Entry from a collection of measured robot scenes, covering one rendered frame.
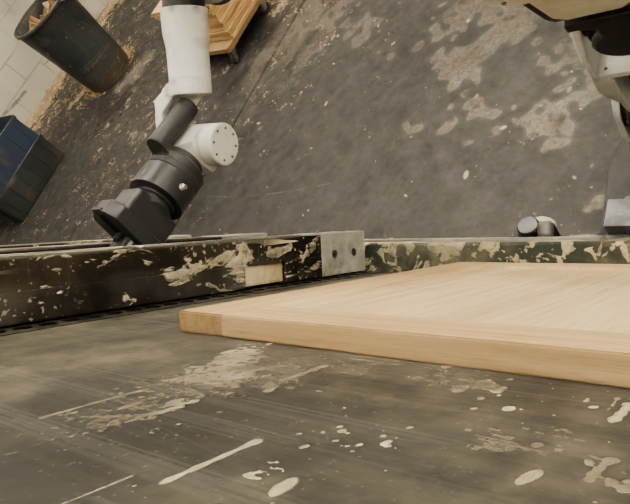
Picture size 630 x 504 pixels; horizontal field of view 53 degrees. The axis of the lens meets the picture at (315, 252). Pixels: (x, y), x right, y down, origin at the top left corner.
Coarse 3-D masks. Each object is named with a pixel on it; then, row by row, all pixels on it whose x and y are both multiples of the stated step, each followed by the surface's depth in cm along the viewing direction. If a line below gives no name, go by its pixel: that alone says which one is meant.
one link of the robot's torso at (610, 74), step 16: (576, 32) 103; (576, 48) 107; (592, 48) 108; (592, 64) 108; (608, 64) 110; (624, 64) 108; (592, 80) 111; (608, 80) 110; (624, 80) 115; (608, 96) 115; (624, 96) 115; (624, 112) 128
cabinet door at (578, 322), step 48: (336, 288) 69; (384, 288) 70; (432, 288) 68; (480, 288) 67; (528, 288) 65; (576, 288) 63; (624, 288) 62; (240, 336) 52; (288, 336) 48; (336, 336) 45; (384, 336) 43; (432, 336) 41; (480, 336) 39; (528, 336) 39; (576, 336) 38; (624, 336) 38; (624, 384) 33
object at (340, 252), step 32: (0, 256) 62; (32, 256) 65; (64, 256) 67; (96, 256) 70; (128, 256) 74; (160, 256) 77; (192, 256) 81; (224, 256) 85; (256, 256) 90; (288, 256) 96; (320, 256) 102; (352, 256) 108; (0, 288) 62; (32, 288) 65; (64, 288) 67; (96, 288) 70; (128, 288) 73; (160, 288) 77; (192, 288) 81; (224, 288) 85; (0, 320) 62; (32, 320) 65
